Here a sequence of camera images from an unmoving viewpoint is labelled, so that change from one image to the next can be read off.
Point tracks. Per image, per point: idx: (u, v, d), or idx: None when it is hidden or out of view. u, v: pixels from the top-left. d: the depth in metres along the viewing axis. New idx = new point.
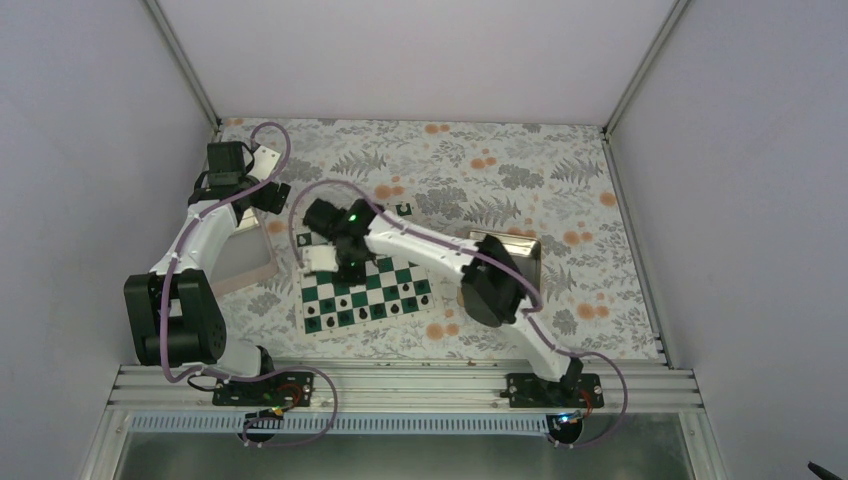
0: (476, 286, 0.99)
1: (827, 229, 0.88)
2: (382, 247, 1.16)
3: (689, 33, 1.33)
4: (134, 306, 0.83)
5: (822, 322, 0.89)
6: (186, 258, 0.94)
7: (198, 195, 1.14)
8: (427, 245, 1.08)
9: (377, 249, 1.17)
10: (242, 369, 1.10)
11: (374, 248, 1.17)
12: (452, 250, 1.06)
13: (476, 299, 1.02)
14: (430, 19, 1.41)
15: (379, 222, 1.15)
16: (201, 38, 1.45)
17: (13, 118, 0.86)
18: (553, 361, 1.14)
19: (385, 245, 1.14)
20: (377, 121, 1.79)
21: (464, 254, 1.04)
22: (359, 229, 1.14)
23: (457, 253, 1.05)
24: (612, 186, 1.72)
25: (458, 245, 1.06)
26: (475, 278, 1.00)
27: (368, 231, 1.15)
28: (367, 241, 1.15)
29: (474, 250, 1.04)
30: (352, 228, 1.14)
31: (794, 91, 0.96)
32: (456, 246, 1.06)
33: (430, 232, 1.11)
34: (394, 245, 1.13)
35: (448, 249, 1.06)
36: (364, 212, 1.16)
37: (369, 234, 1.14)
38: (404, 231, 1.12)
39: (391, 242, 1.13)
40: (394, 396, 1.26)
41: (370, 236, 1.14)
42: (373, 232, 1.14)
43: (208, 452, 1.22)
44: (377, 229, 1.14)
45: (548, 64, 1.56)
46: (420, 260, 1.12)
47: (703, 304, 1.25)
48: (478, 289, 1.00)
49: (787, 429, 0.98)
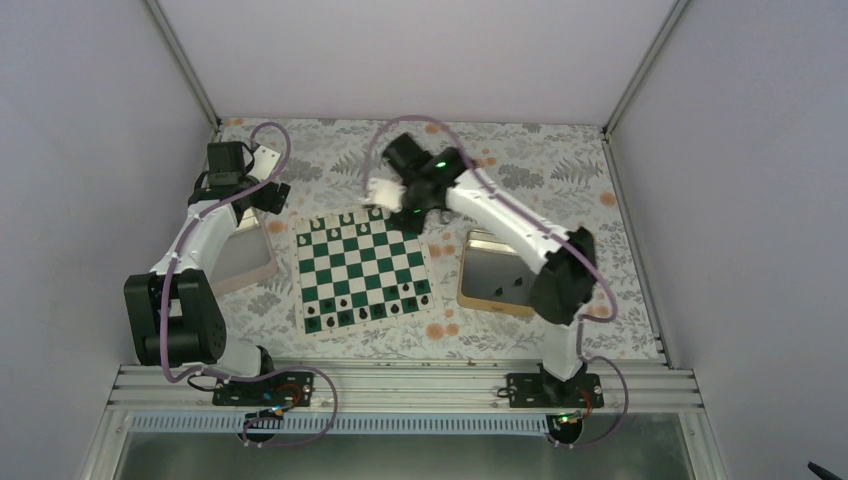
0: (557, 279, 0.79)
1: (827, 228, 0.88)
2: (459, 204, 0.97)
3: (689, 33, 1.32)
4: (134, 307, 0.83)
5: (822, 322, 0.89)
6: (186, 258, 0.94)
7: (198, 195, 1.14)
8: (512, 216, 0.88)
9: (455, 207, 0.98)
10: (242, 370, 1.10)
11: (452, 204, 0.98)
12: (541, 230, 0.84)
13: (546, 287, 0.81)
14: (431, 18, 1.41)
15: (469, 177, 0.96)
16: (201, 38, 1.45)
17: (13, 117, 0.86)
18: (567, 361, 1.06)
19: (467, 204, 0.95)
20: (377, 121, 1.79)
21: (553, 240, 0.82)
22: (447, 178, 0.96)
23: (546, 237, 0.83)
24: (612, 186, 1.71)
25: (548, 228, 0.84)
26: (558, 270, 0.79)
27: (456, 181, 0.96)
28: (449, 193, 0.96)
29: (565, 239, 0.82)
30: (439, 175, 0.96)
31: (794, 90, 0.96)
32: (547, 228, 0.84)
33: (522, 204, 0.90)
34: (475, 207, 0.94)
35: (535, 228, 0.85)
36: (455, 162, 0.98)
37: (453, 189, 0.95)
38: (489, 193, 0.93)
39: (474, 203, 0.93)
40: (394, 396, 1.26)
41: (457, 188, 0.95)
42: (461, 184, 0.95)
43: (208, 452, 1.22)
44: (466, 184, 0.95)
45: (549, 63, 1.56)
46: (496, 231, 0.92)
47: (703, 304, 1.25)
48: (558, 284, 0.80)
49: (787, 429, 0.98)
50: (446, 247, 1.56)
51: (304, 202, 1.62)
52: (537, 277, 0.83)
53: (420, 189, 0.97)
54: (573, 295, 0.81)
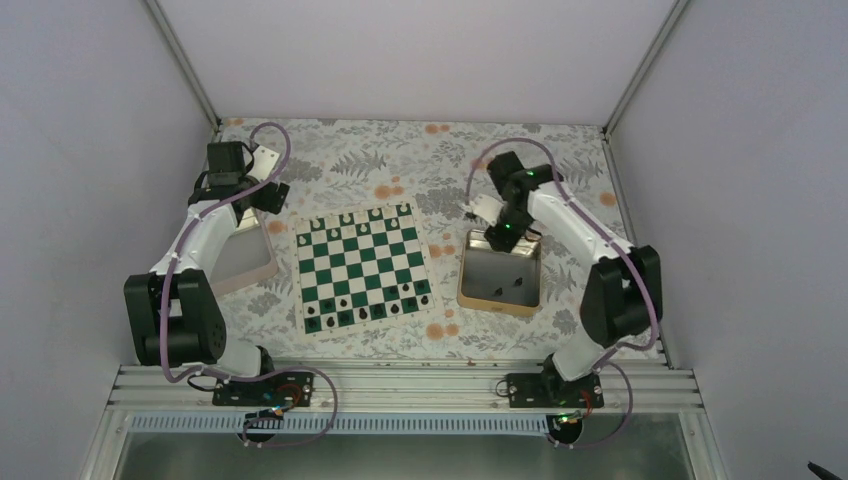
0: (604, 283, 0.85)
1: (827, 228, 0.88)
2: (538, 211, 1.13)
3: (689, 33, 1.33)
4: (134, 307, 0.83)
5: (822, 322, 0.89)
6: (186, 258, 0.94)
7: (198, 195, 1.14)
8: (580, 221, 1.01)
9: (533, 213, 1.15)
10: (242, 370, 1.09)
11: (531, 207, 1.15)
12: (604, 238, 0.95)
13: (596, 293, 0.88)
14: (431, 18, 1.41)
15: (550, 187, 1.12)
16: (201, 38, 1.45)
17: (13, 116, 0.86)
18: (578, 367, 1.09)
19: (545, 208, 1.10)
20: (377, 121, 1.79)
21: (612, 248, 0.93)
22: (531, 185, 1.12)
23: (606, 244, 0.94)
24: (612, 186, 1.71)
25: (611, 237, 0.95)
26: (608, 276, 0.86)
27: (538, 189, 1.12)
28: (531, 198, 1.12)
29: (624, 250, 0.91)
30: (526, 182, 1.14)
31: (794, 90, 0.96)
32: (610, 237, 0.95)
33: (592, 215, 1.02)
34: (552, 211, 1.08)
35: (598, 235, 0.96)
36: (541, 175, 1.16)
37: (537, 193, 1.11)
38: (565, 202, 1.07)
39: (552, 207, 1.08)
40: (394, 396, 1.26)
41: (538, 193, 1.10)
42: (541, 191, 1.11)
43: (208, 452, 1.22)
44: (545, 192, 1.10)
45: (549, 63, 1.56)
46: (563, 235, 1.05)
47: (703, 304, 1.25)
48: (605, 289, 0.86)
49: (787, 429, 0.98)
50: (446, 247, 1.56)
51: (304, 202, 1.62)
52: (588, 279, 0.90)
53: (509, 192, 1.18)
54: (617, 307, 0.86)
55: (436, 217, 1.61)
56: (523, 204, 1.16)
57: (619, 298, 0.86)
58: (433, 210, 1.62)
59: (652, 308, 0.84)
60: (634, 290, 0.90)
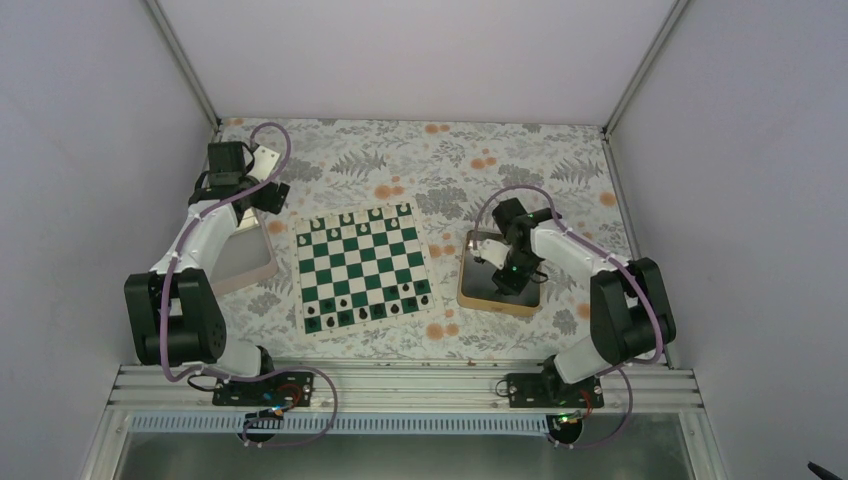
0: (607, 296, 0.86)
1: (827, 228, 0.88)
2: (542, 246, 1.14)
3: (689, 33, 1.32)
4: (134, 306, 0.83)
5: (823, 322, 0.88)
6: (186, 257, 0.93)
7: (198, 195, 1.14)
8: (580, 249, 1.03)
9: (540, 251, 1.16)
10: (242, 370, 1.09)
11: (536, 246, 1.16)
12: (601, 254, 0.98)
13: (602, 307, 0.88)
14: (431, 18, 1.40)
15: (550, 223, 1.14)
16: (201, 38, 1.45)
17: (11, 116, 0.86)
18: (579, 372, 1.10)
19: (546, 242, 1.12)
20: (377, 121, 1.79)
21: (609, 263, 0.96)
22: (531, 226, 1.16)
23: (604, 260, 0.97)
24: (612, 186, 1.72)
25: (608, 254, 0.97)
26: (609, 290, 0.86)
27: (536, 226, 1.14)
28: (532, 236, 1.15)
29: (621, 264, 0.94)
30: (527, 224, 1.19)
31: (795, 89, 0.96)
32: (607, 254, 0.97)
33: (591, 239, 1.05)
34: (553, 244, 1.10)
35: (596, 254, 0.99)
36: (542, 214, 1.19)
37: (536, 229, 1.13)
38: (564, 233, 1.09)
39: (552, 241, 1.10)
40: (394, 396, 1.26)
41: (536, 229, 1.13)
42: (541, 227, 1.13)
43: (208, 452, 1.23)
44: (545, 226, 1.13)
45: (549, 63, 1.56)
46: (569, 265, 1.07)
47: (703, 304, 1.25)
48: (608, 302, 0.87)
49: (788, 428, 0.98)
50: (446, 247, 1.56)
51: (304, 203, 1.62)
52: (591, 294, 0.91)
53: (513, 234, 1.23)
54: (623, 321, 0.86)
55: (436, 217, 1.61)
56: (526, 245, 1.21)
57: (624, 312, 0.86)
58: (433, 210, 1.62)
59: (657, 324, 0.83)
60: (640, 308, 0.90)
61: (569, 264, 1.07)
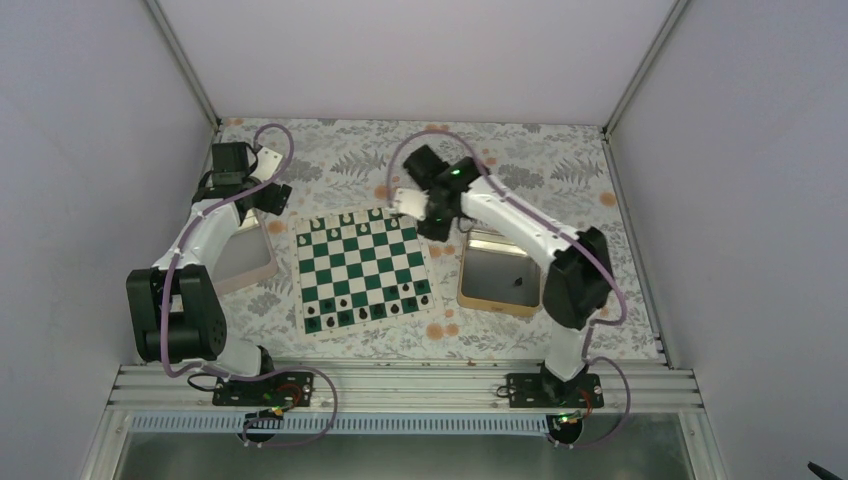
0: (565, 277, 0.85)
1: (826, 229, 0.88)
2: (477, 210, 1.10)
3: (688, 33, 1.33)
4: (136, 301, 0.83)
5: (823, 322, 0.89)
6: (188, 254, 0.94)
7: (202, 194, 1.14)
8: (523, 217, 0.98)
9: (471, 212, 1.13)
10: (242, 369, 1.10)
11: (467, 206, 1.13)
12: (551, 230, 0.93)
13: (560, 288, 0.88)
14: (431, 18, 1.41)
15: (481, 183, 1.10)
16: (202, 39, 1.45)
17: (12, 116, 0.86)
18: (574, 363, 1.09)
19: (482, 208, 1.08)
20: (377, 121, 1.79)
21: (562, 239, 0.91)
22: (461, 186, 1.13)
23: (555, 236, 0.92)
24: (612, 186, 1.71)
25: (557, 228, 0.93)
26: (565, 269, 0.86)
27: (468, 190, 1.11)
28: (464, 199, 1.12)
29: (574, 239, 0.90)
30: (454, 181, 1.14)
31: (794, 91, 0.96)
32: (556, 228, 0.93)
33: (532, 207, 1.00)
34: (492, 210, 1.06)
35: (546, 228, 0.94)
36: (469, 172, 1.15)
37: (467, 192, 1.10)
38: (502, 198, 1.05)
39: (488, 206, 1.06)
40: (394, 396, 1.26)
41: (470, 193, 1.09)
42: (473, 190, 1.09)
43: (208, 452, 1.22)
44: (478, 189, 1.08)
45: (548, 64, 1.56)
46: (511, 233, 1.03)
47: (703, 303, 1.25)
48: (568, 282, 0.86)
49: (787, 428, 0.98)
50: (446, 247, 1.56)
51: (304, 202, 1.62)
52: (548, 276, 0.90)
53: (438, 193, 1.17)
54: (580, 293, 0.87)
55: None
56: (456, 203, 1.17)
57: (582, 285, 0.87)
58: None
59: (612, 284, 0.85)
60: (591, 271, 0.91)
61: (508, 232, 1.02)
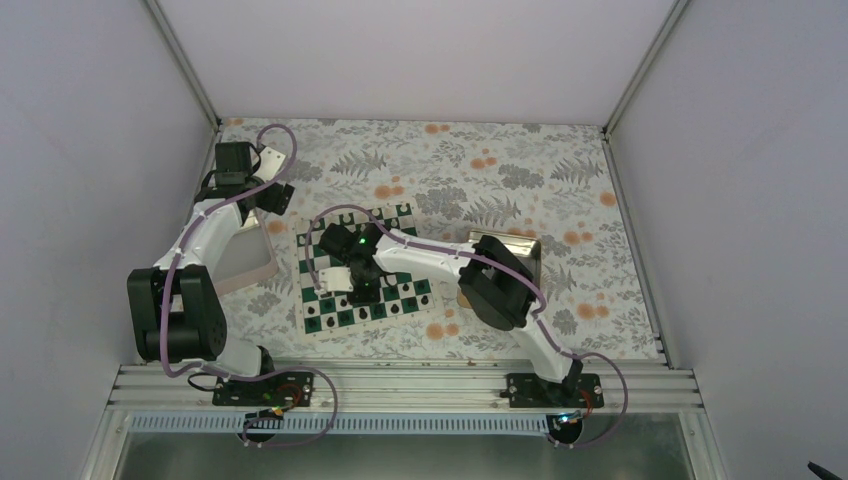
0: (478, 288, 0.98)
1: (828, 228, 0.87)
2: (391, 263, 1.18)
3: (689, 33, 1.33)
4: (136, 299, 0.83)
5: (824, 322, 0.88)
6: (190, 255, 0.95)
7: (203, 194, 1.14)
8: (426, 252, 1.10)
9: (391, 268, 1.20)
10: (242, 369, 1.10)
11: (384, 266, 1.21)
12: (451, 254, 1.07)
13: (481, 301, 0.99)
14: (431, 19, 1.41)
15: (386, 240, 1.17)
16: (202, 41, 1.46)
17: (11, 117, 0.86)
18: (557, 362, 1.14)
19: (393, 260, 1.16)
20: (377, 121, 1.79)
21: (462, 257, 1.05)
22: (371, 251, 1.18)
23: (456, 256, 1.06)
24: (612, 186, 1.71)
25: (455, 249, 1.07)
26: (475, 281, 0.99)
27: (376, 251, 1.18)
28: (378, 260, 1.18)
29: (472, 253, 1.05)
30: (362, 250, 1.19)
31: (795, 89, 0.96)
32: (454, 250, 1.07)
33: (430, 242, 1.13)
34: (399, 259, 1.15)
35: (446, 254, 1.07)
36: (373, 237, 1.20)
37: (377, 254, 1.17)
38: (405, 244, 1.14)
39: (397, 256, 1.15)
40: (395, 395, 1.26)
41: (378, 255, 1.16)
42: (379, 250, 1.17)
43: (208, 452, 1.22)
44: (382, 247, 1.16)
45: (549, 63, 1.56)
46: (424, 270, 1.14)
47: (704, 303, 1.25)
48: (484, 293, 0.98)
49: (787, 428, 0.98)
50: None
51: (304, 202, 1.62)
52: (468, 296, 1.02)
53: (357, 266, 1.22)
54: (500, 297, 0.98)
55: (436, 217, 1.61)
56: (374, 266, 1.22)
57: (497, 291, 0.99)
58: (433, 210, 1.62)
59: (518, 276, 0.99)
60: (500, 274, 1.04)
61: (419, 270, 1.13)
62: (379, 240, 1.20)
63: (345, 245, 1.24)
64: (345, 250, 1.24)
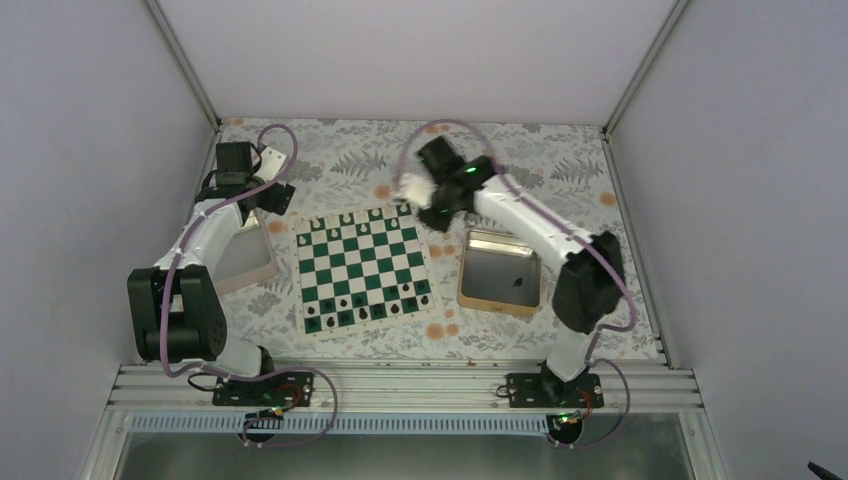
0: (579, 280, 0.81)
1: (827, 227, 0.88)
2: (490, 209, 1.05)
3: (689, 33, 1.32)
4: (136, 300, 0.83)
5: (823, 323, 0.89)
6: (190, 255, 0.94)
7: (204, 194, 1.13)
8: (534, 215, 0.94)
9: (483, 211, 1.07)
10: (242, 369, 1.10)
11: (481, 207, 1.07)
12: (564, 232, 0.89)
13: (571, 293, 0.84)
14: (431, 19, 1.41)
15: (497, 182, 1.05)
16: (202, 40, 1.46)
17: (11, 117, 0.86)
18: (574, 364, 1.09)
19: (495, 207, 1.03)
20: (378, 121, 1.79)
21: (575, 242, 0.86)
22: (474, 183, 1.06)
23: (567, 238, 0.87)
24: (612, 187, 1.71)
25: (570, 231, 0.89)
26: (579, 272, 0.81)
27: (484, 186, 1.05)
28: (477, 196, 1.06)
29: (587, 242, 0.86)
30: (467, 179, 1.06)
31: (794, 91, 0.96)
32: (569, 230, 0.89)
33: (546, 209, 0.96)
34: (503, 208, 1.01)
35: (559, 229, 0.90)
36: (484, 169, 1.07)
37: (482, 191, 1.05)
38: (517, 197, 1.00)
39: (502, 205, 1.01)
40: (395, 396, 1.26)
41: (484, 190, 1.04)
42: (487, 190, 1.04)
43: (208, 452, 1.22)
44: (492, 187, 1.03)
45: (550, 62, 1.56)
46: (521, 233, 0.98)
47: (704, 303, 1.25)
48: (578, 287, 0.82)
49: (786, 428, 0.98)
50: (446, 247, 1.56)
51: (304, 202, 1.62)
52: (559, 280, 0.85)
53: (451, 191, 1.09)
54: (592, 297, 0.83)
55: None
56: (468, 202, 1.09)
57: (593, 291, 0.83)
58: None
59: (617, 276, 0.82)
60: None
61: (518, 229, 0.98)
62: (490, 179, 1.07)
63: (446, 167, 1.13)
64: (445, 172, 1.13)
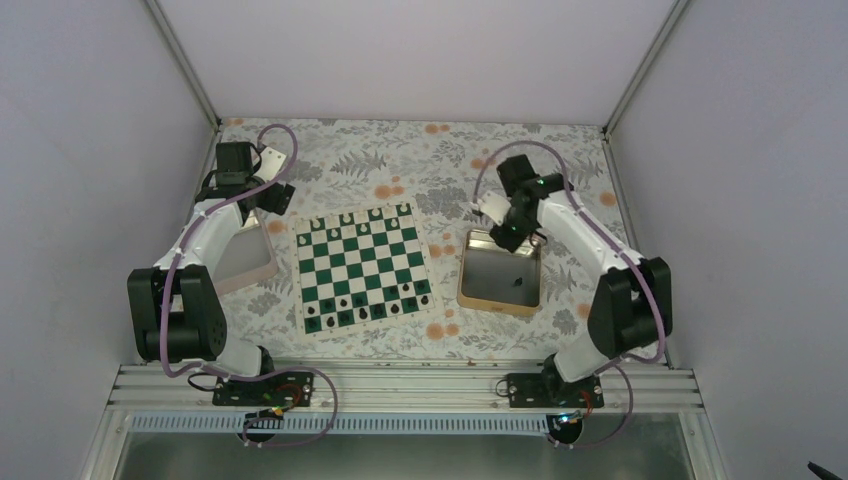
0: (614, 293, 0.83)
1: (826, 227, 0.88)
2: (548, 219, 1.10)
3: (689, 33, 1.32)
4: (136, 300, 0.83)
5: (822, 322, 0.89)
6: (190, 255, 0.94)
7: (204, 193, 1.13)
8: (588, 229, 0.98)
9: (543, 221, 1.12)
10: (242, 370, 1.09)
11: (542, 216, 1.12)
12: (613, 248, 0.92)
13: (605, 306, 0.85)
14: (431, 19, 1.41)
15: (560, 195, 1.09)
16: (203, 40, 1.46)
17: (11, 117, 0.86)
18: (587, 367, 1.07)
19: (554, 217, 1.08)
20: (377, 121, 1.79)
21: (621, 259, 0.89)
22: (540, 194, 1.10)
23: (615, 254, 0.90)
24: (612, 186, 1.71)
25: (619, 248, 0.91)
26: (617, 286, 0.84)
27: (548, 198, 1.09)
28: (541, 206, 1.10)
29: (633, 262, 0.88)
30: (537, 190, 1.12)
31: (794, 91, 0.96)
32: (617, 247, 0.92)
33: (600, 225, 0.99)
34: (561, 220, 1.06)
35: (608, 244, 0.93)
36: (554, 184, 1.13)
37: (546, 200, 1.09)
38: (575, 211, 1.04)
39: (561, 216, 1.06)
40: (394, 396, 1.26)
41: (547, 201, 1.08)
42: (551, 200, 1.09)
43: (208, 452, 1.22)
44: (556, 199, 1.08)
45: (549, 63, 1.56)
46: (572, 245, 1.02)
47: (703, 303, 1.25)
48: (613, 301, 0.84)
49: (786, 428, 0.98)
50: (446, 247, 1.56)
51: (304, 202, 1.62)
52: (596, 293, 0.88)
53: (518, 199, 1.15)
54: (625, 315, 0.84)
55: (436, 217, 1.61)
56: (531, 212, 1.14)
57: (627, 310, 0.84)
58: (433, 210, 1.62)
59: (660, 319, 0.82)
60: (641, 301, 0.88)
61: (571, 242, 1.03)
62: (555, 193, 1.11)
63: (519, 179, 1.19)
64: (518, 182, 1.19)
